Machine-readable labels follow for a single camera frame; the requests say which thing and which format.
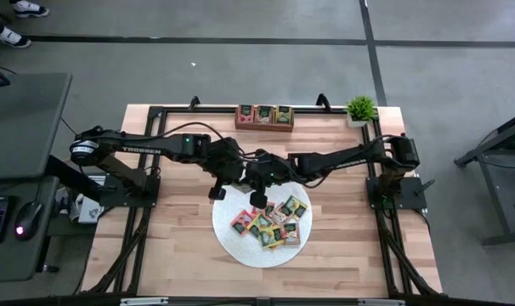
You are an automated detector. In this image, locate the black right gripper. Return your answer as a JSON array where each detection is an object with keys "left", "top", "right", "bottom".
[{"left": 245, "top": 149, "right": 293, "bottom": 209}]

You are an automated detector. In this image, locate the beige tea packet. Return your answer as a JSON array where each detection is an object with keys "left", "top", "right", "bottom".
[
  {"left": 256, "top": 105, "right": 275, "bottom": 125},
  {"left": 270, "top": 206, "right": 289, "bottom": 225},
  {"left": 282, "top": 221, "right": 302, "bottom": 247}
]

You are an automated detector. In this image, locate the brown wooden tea box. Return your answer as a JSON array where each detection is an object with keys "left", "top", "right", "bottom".
[{"left": 235, "top": 105, "right": 296, "bottom": 133}]

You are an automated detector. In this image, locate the white round woven placemat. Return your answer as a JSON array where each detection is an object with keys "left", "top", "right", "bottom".
[{"left": 212, "top": 182, "right": 314, "bottom": 269}]

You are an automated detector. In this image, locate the green plant in white pot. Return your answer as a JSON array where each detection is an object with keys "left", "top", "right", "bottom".
[{"left": 345, "top": 95, "right": 380, "bottom": 128}]

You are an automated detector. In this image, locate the white box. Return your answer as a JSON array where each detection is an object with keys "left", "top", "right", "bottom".
[{"left": 76, "top": 194, "right": 104, "bottom": 224}]

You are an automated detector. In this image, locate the black computer mouse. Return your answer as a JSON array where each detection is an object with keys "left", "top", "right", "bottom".
[{"left": 14, "top": 201, "right": 44, "bottom": 242}]

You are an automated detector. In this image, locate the grey desk top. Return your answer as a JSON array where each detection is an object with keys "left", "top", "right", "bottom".
[{"left": 0, "top": 71, "right": 74, "bottom": 179}]

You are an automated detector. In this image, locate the dark grey lower desk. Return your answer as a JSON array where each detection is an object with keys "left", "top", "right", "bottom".
[{"left": 0, "top": 176, "right": 62, "bottom": 284}]

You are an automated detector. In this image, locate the grey metal cart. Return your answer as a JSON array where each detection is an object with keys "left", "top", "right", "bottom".
[{"left": 454, "top": 108, "right": 515, "bottom": 247}]

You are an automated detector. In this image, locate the white and black shoe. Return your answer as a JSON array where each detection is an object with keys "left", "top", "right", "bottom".
[
  {"left": 10, "top": 0, "right": 50, "bottom": 19},
  {"left": 0, "top": 25, "right": 32, "bottom": 49}
]

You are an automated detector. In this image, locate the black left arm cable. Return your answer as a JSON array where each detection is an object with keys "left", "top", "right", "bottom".
[{"left": 155, "top": 122, "right": 258, "bottom": 161}]

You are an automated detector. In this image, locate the black metal table frame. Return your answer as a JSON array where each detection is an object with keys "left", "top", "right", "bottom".
[{"left": 89, "top": 105, "right": 444, "bottom": 298}]

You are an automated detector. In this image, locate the white metal bracket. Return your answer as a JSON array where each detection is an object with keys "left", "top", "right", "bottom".
[
  {"left": 120, "top": 297, "right": 169, "bottom": 306},
  {"left": 358, "top": 298, "right": 406, "bottom": 306}
]

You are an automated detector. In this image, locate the black floor cable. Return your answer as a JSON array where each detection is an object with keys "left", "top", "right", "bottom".
[{"left": 59, "top": 116, "right": 78, "bottom": 137}]

